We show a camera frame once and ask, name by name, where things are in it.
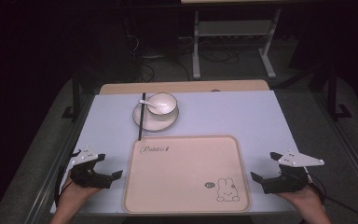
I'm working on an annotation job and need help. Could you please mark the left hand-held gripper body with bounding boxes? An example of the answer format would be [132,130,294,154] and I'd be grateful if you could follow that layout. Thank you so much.
[69,145,113,189]

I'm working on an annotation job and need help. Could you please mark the person's left hand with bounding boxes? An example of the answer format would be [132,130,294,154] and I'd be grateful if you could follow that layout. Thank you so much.
[57,177,103,208]

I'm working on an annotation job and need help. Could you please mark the left hand-held gripper cable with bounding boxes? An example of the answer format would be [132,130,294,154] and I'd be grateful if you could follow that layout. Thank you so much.
[53,149,82,207]

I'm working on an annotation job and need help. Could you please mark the white spoon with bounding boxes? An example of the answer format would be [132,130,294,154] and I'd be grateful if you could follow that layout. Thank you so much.
[138,99,166,114]

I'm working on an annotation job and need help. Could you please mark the right hand-held gripper cable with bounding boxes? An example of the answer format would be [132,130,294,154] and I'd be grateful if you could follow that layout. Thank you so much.
[303,167,358,224]

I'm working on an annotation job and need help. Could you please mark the white round plate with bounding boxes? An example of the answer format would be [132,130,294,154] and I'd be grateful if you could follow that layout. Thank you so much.
[132,100,180,133]

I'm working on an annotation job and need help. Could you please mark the black chopsticks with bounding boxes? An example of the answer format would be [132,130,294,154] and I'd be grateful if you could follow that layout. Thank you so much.
[137,92,146,142]

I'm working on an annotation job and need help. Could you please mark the black metal stand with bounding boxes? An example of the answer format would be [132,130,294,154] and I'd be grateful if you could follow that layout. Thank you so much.
[61,70,82,121]
[326,64,353,121]

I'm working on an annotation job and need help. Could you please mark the white bowl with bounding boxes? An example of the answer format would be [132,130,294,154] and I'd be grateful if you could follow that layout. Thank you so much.
[145,92,179,117]

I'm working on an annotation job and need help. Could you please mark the white metal table frame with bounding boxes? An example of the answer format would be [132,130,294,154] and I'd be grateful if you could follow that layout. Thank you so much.
[191,7,282,81]

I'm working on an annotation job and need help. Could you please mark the person's right hand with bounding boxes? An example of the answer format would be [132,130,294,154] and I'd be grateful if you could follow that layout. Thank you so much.
[276,183,324,210]

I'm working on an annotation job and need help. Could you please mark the hand-held gripper cable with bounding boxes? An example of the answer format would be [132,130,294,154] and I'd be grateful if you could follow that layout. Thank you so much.
[303,167,358,224]
[53,149,82,207]

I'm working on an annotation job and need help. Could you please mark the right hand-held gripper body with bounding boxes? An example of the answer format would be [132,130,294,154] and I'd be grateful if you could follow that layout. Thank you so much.
[262,149,326,195]

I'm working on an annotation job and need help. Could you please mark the beige tray with rabbit print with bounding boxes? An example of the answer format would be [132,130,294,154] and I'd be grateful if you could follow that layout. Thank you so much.
[122,134,253,216]

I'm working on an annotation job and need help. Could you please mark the black floor cables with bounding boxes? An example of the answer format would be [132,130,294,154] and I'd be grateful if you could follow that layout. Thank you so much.
[123,17,191,83]

